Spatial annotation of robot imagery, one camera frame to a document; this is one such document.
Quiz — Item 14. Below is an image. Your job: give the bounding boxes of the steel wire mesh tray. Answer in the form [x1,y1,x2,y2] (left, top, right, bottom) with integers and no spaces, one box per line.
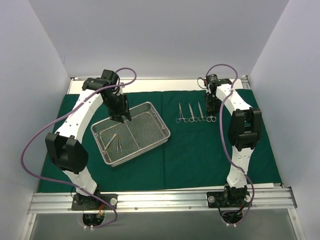
[90,101,171,167]

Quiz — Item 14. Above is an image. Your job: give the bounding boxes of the steel surgical scissors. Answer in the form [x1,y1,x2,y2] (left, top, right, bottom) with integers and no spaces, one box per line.
[175,103,189,124]

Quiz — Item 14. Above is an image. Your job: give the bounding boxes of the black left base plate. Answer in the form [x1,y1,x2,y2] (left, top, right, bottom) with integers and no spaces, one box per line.
[71,193,118,211]

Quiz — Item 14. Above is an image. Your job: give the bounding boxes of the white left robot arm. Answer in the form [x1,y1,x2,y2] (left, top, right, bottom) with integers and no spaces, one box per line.
[45,69,132,210]

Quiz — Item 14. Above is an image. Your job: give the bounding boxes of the steel scalpel handle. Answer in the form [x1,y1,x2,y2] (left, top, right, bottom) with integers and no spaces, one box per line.
[116,136,123,155]

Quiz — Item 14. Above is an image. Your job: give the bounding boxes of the dark green surgical cloth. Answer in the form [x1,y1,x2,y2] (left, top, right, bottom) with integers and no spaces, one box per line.
[37,89,285,194]

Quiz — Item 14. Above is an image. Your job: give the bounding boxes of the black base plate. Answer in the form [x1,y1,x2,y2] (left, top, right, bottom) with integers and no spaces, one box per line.
[206,191,251,209]
[71,193,118,211]

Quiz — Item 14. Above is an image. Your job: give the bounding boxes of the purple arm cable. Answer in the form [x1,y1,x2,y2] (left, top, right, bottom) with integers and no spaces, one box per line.
[19,66,138,230]
[203,64,255,226]

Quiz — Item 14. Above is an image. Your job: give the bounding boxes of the steel tweezers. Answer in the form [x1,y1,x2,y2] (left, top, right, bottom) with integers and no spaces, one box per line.
[104,133,117,151]

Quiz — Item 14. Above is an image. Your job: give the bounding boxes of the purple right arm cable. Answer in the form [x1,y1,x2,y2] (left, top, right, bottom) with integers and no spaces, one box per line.
[203,64,255,226]

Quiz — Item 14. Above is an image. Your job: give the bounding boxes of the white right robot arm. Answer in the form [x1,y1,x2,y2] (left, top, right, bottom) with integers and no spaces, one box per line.
[204,74,262,207]

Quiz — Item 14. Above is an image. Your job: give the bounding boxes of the steel surgical forceps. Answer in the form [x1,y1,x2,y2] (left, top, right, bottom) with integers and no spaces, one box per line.
[198,102,207,122]

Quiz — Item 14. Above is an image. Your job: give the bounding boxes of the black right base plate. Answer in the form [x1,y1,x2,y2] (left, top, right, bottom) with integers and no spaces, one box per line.
[206,191,251,209]

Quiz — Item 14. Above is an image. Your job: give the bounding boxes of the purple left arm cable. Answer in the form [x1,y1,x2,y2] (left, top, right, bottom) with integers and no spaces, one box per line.
[19,66,138,230]

